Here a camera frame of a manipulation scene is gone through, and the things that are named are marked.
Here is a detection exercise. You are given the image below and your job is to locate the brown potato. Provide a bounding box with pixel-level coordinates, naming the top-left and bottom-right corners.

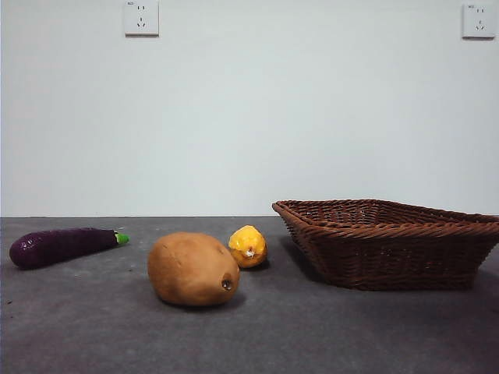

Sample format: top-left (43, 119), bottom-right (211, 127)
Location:
top-left (147, 231), bottom-right (241, 307)

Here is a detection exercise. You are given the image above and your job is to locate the purple eggplant green stem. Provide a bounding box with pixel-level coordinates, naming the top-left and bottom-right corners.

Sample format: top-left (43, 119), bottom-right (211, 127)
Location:
top-left (9, 228), bottom-right (131, 270)

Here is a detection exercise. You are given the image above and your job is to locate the white wall socket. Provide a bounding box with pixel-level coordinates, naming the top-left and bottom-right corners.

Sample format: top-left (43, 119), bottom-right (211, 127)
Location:
top-left (124, 0), bottom-right (160, 38)
top-left (462, 3), bottom-right (499, 40)

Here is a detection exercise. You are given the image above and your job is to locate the brown wicker basket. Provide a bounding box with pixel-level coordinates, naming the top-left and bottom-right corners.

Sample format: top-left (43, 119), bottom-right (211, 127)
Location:
top-left (271, 199), bottom-right (499, 291)

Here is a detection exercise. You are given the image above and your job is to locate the yellow corn cob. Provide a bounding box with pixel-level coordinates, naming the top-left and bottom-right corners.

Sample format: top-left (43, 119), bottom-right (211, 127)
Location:
top-left (228, 224), bottom-right (268, 269)

